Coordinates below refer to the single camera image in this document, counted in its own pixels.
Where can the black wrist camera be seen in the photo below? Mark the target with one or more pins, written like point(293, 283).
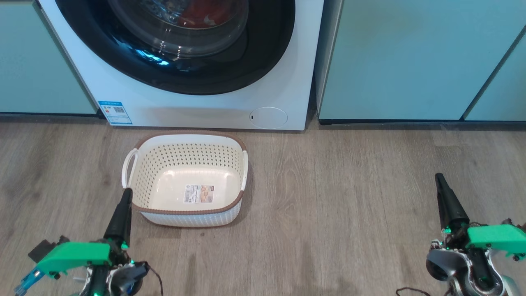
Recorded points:
point(43, 250)
point(509, 223)

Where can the wide teal cabinet grey side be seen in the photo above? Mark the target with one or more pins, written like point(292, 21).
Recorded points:
point(390, 61)

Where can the basket product label sticker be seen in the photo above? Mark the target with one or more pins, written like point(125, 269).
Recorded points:
point(199, 194)

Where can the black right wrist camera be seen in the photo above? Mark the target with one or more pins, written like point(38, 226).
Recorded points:
point(509, 223)

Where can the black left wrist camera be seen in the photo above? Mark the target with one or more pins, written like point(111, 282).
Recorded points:
point(43, 250)

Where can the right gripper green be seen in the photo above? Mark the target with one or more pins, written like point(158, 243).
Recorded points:
point(497, 238)

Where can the white front-load washing machine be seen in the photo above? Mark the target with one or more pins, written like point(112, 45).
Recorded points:
point(185, 111)

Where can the round washing machine door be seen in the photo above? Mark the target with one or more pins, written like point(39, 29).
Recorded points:
point(267, 41)

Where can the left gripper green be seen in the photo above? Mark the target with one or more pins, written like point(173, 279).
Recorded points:
point(74, 254)

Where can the white perforated basket brown rim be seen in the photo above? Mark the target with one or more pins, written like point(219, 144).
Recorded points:
point(185, 156)

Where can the blue energy label sticker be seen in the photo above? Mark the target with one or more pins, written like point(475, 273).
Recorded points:
point(115, 113)

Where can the blue left camera connector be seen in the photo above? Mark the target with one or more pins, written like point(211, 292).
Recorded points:
point(29, 281)

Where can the stainless steel washing machine drum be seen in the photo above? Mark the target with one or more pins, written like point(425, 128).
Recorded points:
point(160, 10)

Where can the round white filter cover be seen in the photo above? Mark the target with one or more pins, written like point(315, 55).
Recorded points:
point(268, 117)

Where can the red garment with white print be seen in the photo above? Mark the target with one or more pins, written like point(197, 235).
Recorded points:
point(205, 16)

